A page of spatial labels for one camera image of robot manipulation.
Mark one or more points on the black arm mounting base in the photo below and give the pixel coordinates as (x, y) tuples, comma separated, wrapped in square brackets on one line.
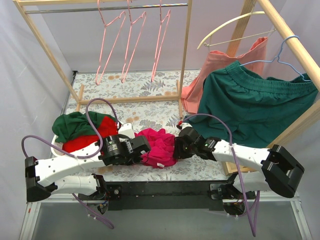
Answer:
[(212, 195)]

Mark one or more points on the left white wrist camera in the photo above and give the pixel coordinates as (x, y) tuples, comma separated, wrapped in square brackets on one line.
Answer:
[(127, 130)]

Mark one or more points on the cream plastic hanger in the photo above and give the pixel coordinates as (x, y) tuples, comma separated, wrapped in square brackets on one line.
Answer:
[(240, 29)]

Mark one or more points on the salmon pink shorts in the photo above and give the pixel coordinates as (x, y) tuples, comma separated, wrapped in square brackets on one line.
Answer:
[(191, 94)]

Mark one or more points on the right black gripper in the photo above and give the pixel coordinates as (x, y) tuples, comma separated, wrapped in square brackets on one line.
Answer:
[(178, 147)]

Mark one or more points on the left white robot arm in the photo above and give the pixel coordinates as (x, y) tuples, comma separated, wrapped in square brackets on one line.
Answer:
[(57, 175)]

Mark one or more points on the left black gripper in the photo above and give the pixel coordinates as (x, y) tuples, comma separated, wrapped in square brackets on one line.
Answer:
[(141, 144)]

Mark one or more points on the small wooden clothes rack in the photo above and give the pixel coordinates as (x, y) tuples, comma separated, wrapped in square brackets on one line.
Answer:
[(78, 97)]

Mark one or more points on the magenta t shirt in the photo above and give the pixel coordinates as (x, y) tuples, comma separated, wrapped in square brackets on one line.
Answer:
[(162, 146)]

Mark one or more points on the teal green shorts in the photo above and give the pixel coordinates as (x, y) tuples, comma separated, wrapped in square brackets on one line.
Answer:
[(239, 104)]

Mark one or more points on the aluminium table frame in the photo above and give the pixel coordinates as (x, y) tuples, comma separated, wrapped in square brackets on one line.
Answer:
[(61, 217)]

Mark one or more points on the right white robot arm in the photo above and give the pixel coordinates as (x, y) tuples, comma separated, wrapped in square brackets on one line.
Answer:
[(274, 169)]

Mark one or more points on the blue wire hanger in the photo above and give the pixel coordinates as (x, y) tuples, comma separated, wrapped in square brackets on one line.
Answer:
[(280, 70)]

